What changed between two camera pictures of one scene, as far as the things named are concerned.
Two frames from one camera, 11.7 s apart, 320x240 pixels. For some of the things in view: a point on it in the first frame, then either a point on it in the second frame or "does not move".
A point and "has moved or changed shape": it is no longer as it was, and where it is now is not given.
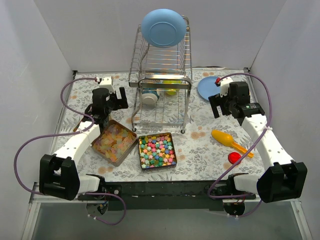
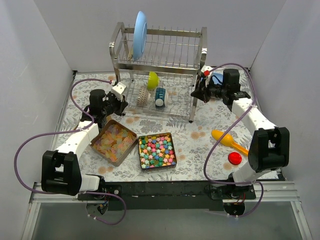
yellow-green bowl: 172,91 to 153,81
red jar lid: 233,157 does not move
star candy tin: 156,150 does not move
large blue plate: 164,28 to 140,36
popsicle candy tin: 114,143 does not move
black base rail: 166,196 does not move
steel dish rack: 161,77 has moved or changed shape
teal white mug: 149,95 to 160,97
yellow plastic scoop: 226,139 does not move
